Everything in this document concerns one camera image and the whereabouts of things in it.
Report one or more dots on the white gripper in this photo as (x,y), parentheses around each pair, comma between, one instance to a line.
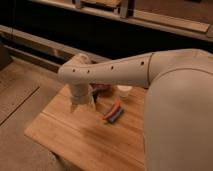
(81,94)

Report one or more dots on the dark eraser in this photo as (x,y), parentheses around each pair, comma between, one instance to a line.
(95,96)

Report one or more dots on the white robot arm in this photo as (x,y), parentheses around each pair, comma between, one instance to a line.
(178,107)

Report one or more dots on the red object behind arm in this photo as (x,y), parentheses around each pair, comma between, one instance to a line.
(100,87)

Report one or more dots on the blue marker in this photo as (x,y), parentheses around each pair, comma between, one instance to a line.
(115,116)

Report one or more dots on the white paper cup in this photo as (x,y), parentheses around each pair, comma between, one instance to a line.
(123,91)

